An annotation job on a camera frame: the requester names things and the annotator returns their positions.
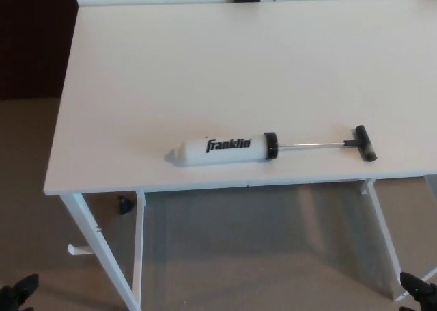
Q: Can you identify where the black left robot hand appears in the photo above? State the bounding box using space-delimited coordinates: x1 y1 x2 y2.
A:
0 273 40 311

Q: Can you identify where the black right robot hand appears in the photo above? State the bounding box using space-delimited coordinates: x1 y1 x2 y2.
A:
399 271 437 311

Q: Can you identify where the white Franklin air pump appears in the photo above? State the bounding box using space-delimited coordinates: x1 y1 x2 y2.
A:
165 124 379 169

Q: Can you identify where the white desk side hook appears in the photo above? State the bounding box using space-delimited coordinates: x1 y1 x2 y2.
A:
67 243 93 257

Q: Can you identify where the white desk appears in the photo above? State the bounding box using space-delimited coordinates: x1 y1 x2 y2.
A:
43 0 437 311

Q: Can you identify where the small black floor object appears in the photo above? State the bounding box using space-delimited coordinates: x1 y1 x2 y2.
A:
117 195 136 216

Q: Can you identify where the white desk leg frame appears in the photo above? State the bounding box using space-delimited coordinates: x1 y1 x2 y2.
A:
61 189 147 311
358 177 437 303

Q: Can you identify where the dark brown wall panel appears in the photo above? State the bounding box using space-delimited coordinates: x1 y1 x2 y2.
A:
0 0 81 102

